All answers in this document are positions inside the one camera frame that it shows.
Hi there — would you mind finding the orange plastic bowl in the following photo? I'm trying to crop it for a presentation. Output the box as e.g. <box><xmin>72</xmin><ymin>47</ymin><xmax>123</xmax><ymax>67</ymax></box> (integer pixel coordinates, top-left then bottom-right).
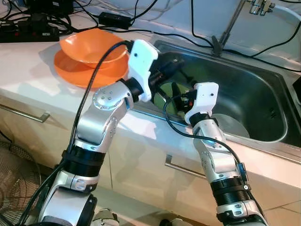
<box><xmin>60</xmin><ymin>28</ymin><xmax>128</xmax><ymax>64</ymax></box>

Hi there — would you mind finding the orange plastic plate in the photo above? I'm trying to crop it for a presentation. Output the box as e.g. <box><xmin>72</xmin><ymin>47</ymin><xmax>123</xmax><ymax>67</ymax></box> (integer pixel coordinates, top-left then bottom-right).
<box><xmin>53</xmin><ymin>47</ymin><xmax>130</xmax><ymax>89</ymax></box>

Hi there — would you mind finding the green plate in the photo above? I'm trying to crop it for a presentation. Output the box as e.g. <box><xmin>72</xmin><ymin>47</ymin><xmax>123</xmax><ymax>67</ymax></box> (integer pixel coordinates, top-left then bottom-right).
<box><xmin>155</xmin><ymin>66</ymin><xmax>207</xmax><ymax>118</ymax></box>

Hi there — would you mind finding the chrome faucet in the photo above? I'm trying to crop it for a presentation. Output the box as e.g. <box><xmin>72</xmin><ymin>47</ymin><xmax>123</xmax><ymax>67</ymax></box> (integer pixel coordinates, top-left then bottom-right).
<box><xmin>212</xmin><ymin>0</ymin><xmax>249</xmax><ymax>56</ymax></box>

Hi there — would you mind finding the round steel dish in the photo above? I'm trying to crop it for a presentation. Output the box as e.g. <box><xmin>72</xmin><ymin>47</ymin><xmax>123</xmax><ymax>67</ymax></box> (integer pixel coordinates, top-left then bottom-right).
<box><xmin>219</xmin><ymin>113</ymin><xmax>250</xmax><ymax>139</ymax></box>

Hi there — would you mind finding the stainless steel sink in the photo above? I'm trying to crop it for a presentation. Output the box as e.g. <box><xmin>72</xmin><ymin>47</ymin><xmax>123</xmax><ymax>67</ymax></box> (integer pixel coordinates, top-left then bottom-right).
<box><xmin>129</xmin><ymin>39</ymin><xmax>301</xmax><ymax>164</ymax></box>

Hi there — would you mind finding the black power adapter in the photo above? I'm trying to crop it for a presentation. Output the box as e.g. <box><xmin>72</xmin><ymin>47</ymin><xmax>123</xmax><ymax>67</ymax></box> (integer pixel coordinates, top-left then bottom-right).
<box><xmin>98</xmin><ymin>12</ymin><xmax>133</xmax><ymax>28</ymax></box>

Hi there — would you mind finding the black electronic device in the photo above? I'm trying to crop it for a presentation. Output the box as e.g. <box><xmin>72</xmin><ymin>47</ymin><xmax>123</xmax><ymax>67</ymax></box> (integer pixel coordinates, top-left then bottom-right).
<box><xmin>26</xmin><ymin>0</ymin><xmax>75</xmax><ymax>15</ymax></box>

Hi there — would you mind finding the black power strip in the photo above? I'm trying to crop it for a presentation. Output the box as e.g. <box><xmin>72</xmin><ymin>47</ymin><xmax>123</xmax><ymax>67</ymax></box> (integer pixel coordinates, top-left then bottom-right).
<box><xmin>0</xmin><ymin>19</ymin><xmax>61</xmax><ymax>43</ymax></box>

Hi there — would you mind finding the grey robot left foot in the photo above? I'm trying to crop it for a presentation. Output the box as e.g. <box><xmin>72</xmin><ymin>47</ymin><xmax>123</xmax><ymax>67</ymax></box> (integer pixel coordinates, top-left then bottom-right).
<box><xmin>94</xmin><ymin>209</ymin><xmax>120</xmax><ymax>226</ymax></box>

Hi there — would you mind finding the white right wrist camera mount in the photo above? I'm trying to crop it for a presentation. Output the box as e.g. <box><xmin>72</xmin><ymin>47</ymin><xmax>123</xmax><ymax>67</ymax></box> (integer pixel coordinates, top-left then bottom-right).
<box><xmin>184</xmin><ymin>82</ymin><xmax>219</xmax><ymax>124</ymax></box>

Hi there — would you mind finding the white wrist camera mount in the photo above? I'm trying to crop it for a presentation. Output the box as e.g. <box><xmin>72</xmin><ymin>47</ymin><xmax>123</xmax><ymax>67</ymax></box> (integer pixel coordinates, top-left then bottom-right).
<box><xmin>127</xmin><ymin>40</ymin><xmax>159</xmax><ymax>103</ymax></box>
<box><xmin>184</xmin><ymin>82</ymin><xmax>219</xmax><ymax>124</ymax></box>

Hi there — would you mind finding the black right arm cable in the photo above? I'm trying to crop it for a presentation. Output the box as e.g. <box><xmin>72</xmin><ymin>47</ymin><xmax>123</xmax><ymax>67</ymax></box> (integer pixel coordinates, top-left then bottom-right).
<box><xmin>163</xmin><ymin>92</ymin><xmax>250</xmax><ymax>189</ymax></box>

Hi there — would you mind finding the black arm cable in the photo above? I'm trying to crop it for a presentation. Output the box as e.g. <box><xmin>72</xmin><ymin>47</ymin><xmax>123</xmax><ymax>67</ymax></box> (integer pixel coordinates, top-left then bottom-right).
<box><xmin>19</xmin><ymin>40</ymin><xmax>135</xmax><ymax>226</ymax></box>
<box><xmin>163</xmin><ymin>92</ymin><xmax>250</xmax><ymax>189</ymax></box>

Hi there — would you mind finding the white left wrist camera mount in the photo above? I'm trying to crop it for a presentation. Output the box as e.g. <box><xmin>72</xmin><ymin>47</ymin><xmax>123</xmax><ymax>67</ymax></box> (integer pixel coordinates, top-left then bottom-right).
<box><xmin>127</xmin><ymin>40</ymin><xmax>159</xmax><ymax>103</ymax></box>

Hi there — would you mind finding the black hanging cable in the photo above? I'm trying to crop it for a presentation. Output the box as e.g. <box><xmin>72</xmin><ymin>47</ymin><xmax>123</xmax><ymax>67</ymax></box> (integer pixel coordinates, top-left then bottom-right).
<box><xmin>189</xmin><ymin>0</ymin><xmax>213</xmax><ymax>46</ymax></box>

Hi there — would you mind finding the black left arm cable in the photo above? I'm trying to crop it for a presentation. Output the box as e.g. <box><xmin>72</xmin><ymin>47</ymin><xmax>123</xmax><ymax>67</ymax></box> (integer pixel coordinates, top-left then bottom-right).
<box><xmin>19</xmin><ymin>40</ymin><xmax>135</xmax><ymax>226</ymax></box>

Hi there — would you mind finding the short metal cabinet handle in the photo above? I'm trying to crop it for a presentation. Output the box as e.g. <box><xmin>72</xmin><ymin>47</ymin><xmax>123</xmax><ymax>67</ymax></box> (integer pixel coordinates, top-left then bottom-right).
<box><xmin>165</xmin><ymin>154</ymin><xmax>207</xmax><ymax>179</ymax></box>

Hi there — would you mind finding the chrome wall valve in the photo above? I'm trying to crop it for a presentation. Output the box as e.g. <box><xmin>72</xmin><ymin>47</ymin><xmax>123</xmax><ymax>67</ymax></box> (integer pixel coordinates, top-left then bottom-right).
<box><xmin>249</xmin><ymin>0</ymin><xmax>275</xmax><ymax>15</ymax></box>

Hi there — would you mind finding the white water hose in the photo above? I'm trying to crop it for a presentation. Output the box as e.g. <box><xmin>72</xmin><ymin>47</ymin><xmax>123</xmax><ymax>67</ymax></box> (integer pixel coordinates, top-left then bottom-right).
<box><xmin>274</xmin><ymin>4</ymin><xmax>301</xmax><ymax>22</ymax></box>

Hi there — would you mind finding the long metal cabinet handle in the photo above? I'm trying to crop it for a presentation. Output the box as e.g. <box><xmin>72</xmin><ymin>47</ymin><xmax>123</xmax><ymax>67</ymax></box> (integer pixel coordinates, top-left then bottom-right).
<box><xmin>0</xmin><ymin>104</ymin><xmax>50</xmax><ymax>123</ymax></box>

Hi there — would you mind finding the floor fan with wire grille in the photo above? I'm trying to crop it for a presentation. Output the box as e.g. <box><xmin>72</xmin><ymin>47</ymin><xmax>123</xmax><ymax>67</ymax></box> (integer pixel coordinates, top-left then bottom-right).
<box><xmin>0</xmin><ymin>141</ymin><xmax>42</xmax><ymax>226</ymax></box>

